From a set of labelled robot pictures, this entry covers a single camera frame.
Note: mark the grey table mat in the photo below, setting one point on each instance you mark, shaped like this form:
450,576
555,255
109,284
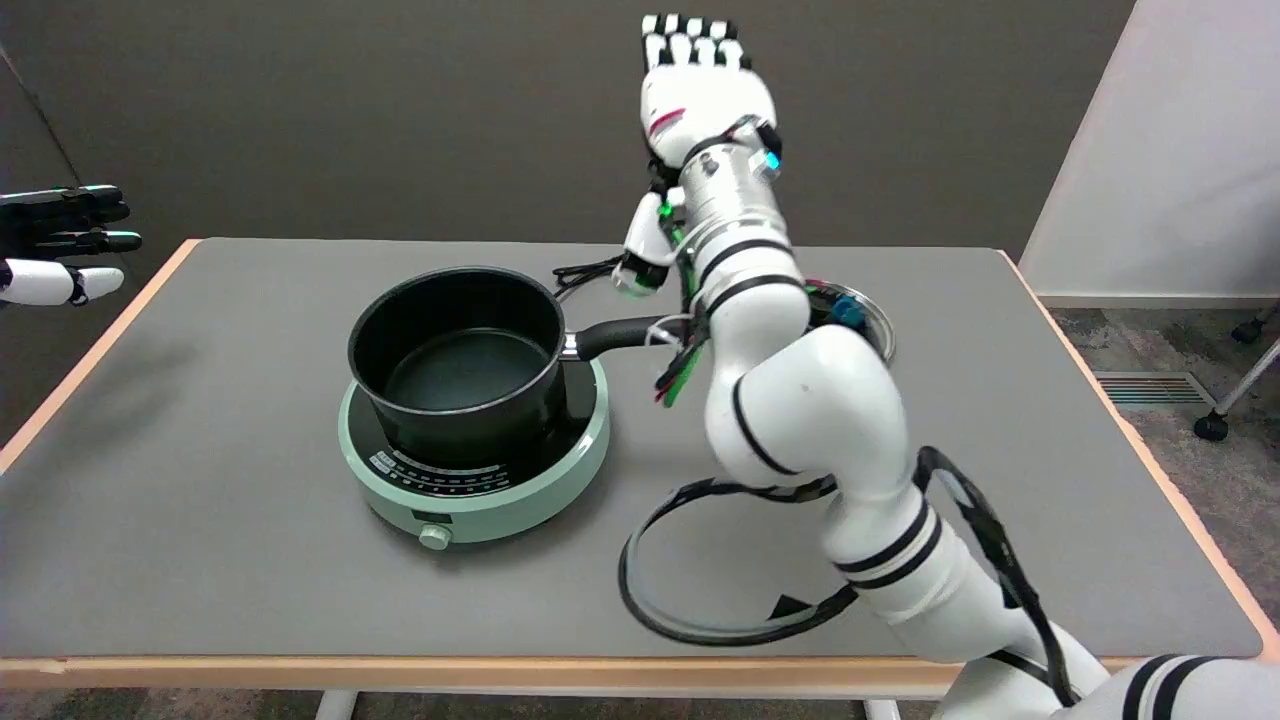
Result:
250,560

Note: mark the white partition panel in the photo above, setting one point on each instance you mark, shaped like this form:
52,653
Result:
1170,180

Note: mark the metal floor vent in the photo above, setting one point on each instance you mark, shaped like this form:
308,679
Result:
1150,390

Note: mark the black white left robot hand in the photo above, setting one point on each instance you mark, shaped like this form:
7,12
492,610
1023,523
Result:
40,280

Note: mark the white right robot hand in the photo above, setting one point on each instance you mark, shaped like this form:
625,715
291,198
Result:
705,95

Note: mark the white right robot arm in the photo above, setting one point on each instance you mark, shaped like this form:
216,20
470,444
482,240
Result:
810,400

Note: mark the green round induction cooker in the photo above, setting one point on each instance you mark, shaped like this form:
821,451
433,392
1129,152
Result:
520,495

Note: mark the glass pot lid black knob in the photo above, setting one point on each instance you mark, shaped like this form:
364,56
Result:
882,325

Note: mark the white table leg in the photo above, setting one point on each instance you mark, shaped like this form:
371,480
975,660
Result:
882,710
335,706

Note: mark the chair leg with black caster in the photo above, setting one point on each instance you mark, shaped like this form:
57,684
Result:
1212,427
1247,329

